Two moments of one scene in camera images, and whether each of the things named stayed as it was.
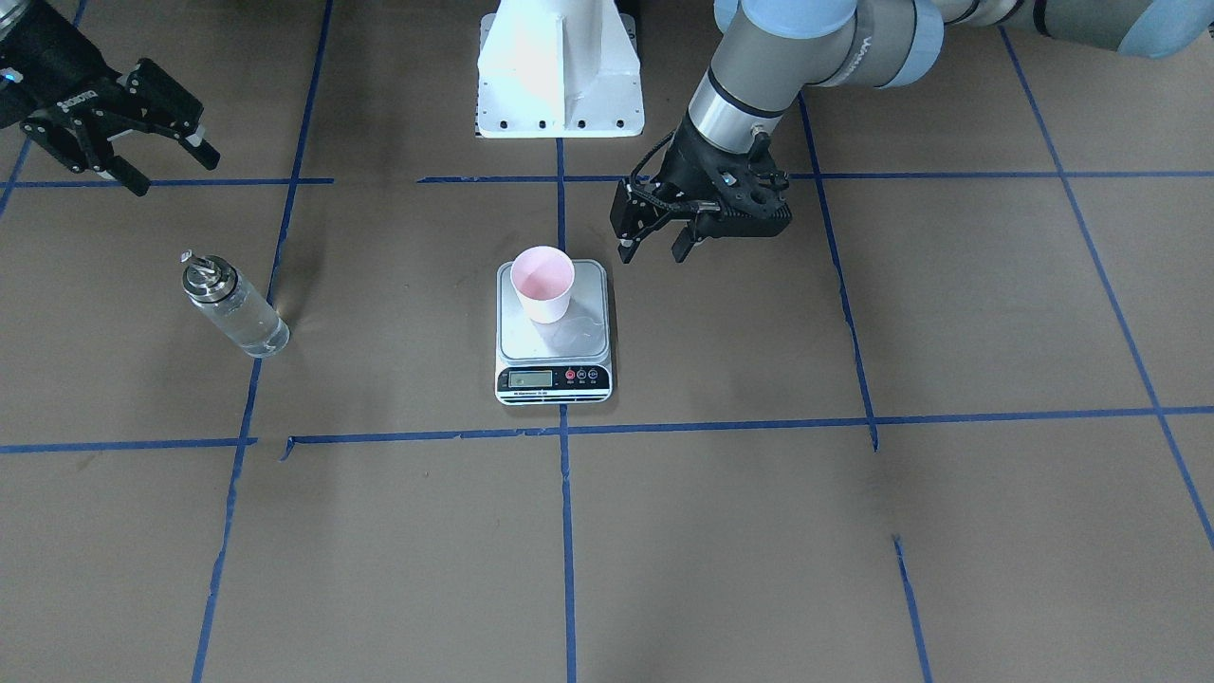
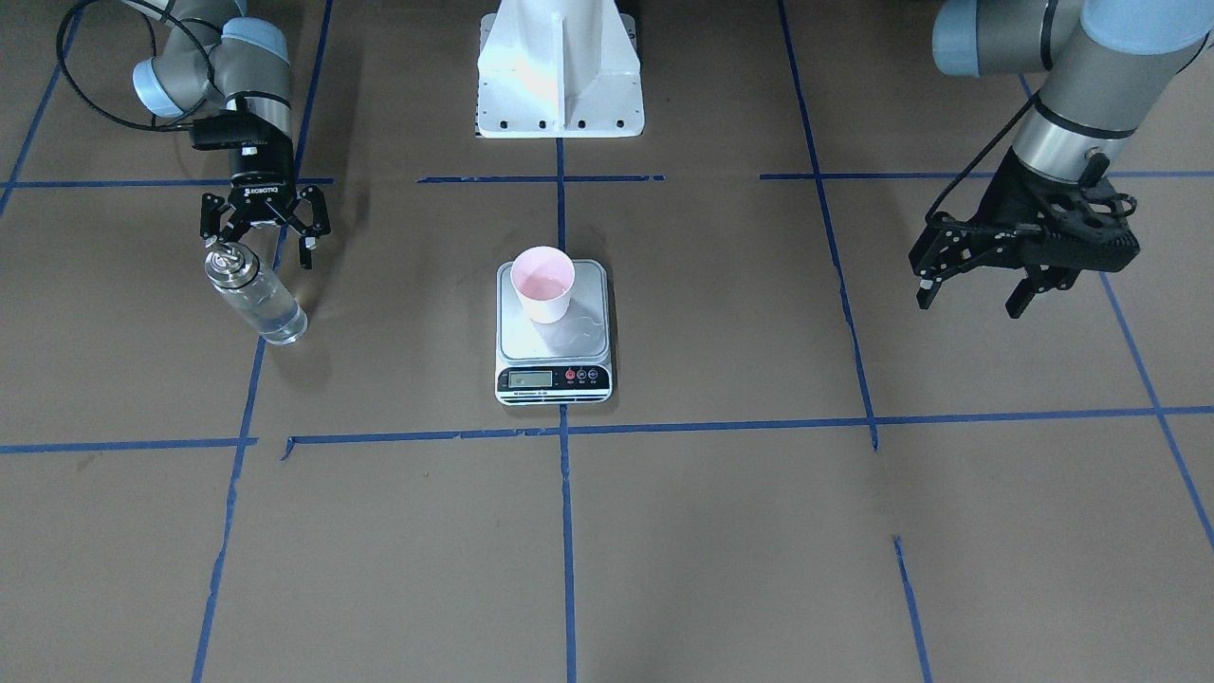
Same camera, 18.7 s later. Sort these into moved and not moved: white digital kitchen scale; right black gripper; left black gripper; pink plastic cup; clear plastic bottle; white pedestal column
Moved: clear plastic bottle; left black gripper; right black gripper
Not moved: pink plastic cup; white pedestal column; white digital kitchen scale
